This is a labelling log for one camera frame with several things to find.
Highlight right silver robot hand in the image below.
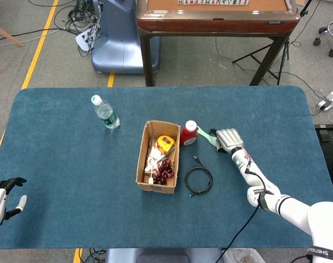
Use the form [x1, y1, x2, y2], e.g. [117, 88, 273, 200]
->
[209, 128, 244, 154]

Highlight mint green toothbrush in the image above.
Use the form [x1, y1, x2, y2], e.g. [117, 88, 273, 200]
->
[197, 124, 219, 146]

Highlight red bottle with white cap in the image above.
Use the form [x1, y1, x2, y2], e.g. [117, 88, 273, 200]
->
[179, 119, 199, 147]

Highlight yellow tape measure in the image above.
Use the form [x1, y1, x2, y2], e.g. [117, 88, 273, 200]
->
[157, 135, 176, 155]

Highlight open cardboard box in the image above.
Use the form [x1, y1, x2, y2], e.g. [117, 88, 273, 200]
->
[135, 120, 181, 195]

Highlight clear water bottle green label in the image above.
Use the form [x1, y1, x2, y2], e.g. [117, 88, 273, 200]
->
[90, 94, 121, 130]

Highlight dark red toy grapes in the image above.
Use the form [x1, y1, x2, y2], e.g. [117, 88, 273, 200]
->
[152, 158, 175, 185]

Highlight blue felt table mat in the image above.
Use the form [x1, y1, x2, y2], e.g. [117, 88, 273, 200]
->
[0, 85, 333, 250]

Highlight white and red snack packet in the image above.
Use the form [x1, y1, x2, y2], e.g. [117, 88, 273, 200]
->
[143, 140, 167, 178]

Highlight black equipment case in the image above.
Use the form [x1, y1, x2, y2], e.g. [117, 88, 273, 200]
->
[314, 123, 333, 205]

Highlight white power strip grey plugs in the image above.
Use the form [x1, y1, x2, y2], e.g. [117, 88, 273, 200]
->
[316, 92, 333, 111]

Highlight brown mahjong table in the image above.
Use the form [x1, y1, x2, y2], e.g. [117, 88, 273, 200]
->
[135, 0, 301, 87]

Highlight clear plastic bag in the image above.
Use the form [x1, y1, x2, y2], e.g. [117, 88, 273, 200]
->
[222, 248, 263, 263]

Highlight grey-blue robot torso base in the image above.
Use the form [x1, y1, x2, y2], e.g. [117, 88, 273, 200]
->
[105, 248, 225, 263]

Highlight row of face-up mahjong tiles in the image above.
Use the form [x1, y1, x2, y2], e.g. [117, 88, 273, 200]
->
[178, 0, 249, 5]

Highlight wooden easel leg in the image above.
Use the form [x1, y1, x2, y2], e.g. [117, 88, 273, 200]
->
[0, 22, 25, 76]

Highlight white power strip with plugs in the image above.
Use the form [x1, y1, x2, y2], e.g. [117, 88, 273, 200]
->
[75, 26, 101, 52]

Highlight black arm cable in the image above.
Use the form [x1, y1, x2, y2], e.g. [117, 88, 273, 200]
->
[222, 160, 274, 263]

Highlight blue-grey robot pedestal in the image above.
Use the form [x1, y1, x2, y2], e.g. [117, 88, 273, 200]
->
[91, 0, 161, 75]

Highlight black floor cable tangle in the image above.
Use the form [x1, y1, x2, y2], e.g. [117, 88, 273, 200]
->
[28, 0, 103, 57]

